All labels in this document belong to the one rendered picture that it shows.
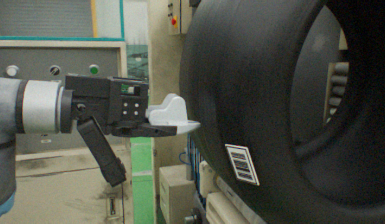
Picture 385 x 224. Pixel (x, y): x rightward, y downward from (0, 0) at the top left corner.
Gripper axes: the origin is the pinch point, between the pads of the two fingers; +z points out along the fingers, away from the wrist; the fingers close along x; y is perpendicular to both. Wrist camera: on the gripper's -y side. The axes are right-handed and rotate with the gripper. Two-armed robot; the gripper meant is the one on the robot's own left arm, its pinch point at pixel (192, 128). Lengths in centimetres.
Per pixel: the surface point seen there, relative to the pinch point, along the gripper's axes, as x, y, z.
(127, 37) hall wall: 900, 59, 63
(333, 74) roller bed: 37, 12, 61
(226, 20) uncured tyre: -6.3, 17.1, 0.8
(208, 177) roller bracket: 22.3, -18.8, 13.8
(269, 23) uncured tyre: -11.4, 16.8, 4.4
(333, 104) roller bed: 35, 2, 61
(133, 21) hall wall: 897, 107, 78
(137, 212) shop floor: 164, -110, 20
